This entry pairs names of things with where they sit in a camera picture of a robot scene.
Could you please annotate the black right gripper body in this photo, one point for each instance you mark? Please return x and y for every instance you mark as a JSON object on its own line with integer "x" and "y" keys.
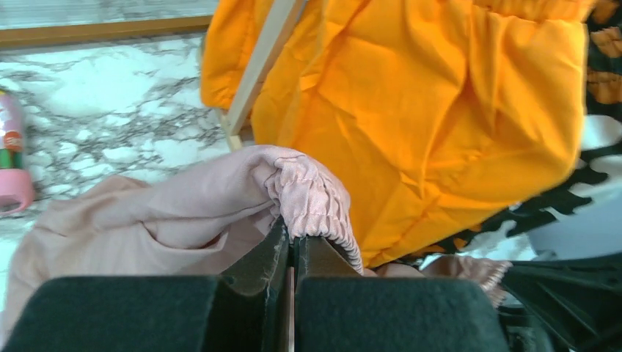
{"x": 578, "y": 300}

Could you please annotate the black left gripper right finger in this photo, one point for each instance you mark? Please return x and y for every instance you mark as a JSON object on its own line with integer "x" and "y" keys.
{"x": 336, "y": 309}

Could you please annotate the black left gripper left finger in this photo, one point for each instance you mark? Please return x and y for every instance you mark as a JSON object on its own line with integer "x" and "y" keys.
{"x": 241, "y": 309}

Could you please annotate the camouflage orange black shorts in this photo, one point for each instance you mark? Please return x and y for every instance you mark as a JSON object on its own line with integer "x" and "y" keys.
{"x": 581, "y": 216}

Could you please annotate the pink shorts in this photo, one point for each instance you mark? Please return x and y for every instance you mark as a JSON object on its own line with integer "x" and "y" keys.
{"x": 200, "y": 221}

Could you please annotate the pink floral bottle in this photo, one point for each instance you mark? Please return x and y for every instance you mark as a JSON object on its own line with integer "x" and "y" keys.
{"x": 17, "y": 190}

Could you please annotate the wooden shelf rack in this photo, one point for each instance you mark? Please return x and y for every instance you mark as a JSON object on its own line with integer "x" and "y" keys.
{"x": 60, "y": 35}

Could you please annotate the wooden clothes rack frame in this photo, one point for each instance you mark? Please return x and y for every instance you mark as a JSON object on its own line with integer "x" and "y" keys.
{"x": 280, "y": 22}

